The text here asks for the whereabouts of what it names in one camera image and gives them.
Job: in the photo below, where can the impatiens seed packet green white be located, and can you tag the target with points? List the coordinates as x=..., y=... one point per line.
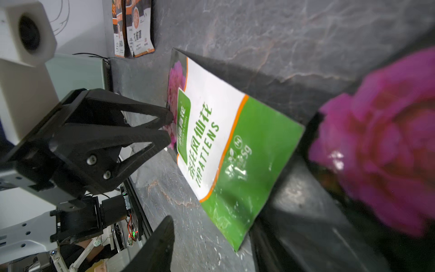
x=231, y=148

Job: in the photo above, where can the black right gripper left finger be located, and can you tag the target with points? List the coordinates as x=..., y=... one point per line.
x=156, y=254

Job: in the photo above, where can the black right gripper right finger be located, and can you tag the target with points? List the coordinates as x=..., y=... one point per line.
x=301, y=229

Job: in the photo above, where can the mint green toaster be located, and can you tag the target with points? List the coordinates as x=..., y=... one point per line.
x=73, y=72

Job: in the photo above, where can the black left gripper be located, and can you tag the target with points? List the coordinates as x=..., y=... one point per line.
x=51, y=161

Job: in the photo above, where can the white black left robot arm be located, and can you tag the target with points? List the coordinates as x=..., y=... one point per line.
x=45, y=233

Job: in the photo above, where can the marigold seed packet orange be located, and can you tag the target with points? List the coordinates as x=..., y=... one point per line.
x=138, y=27

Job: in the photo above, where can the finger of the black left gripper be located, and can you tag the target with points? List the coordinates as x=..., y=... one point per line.
x=103, y=157
x=103, y=109

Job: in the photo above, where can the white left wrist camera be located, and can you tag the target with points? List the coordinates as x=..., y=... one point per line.
x=27, y=91

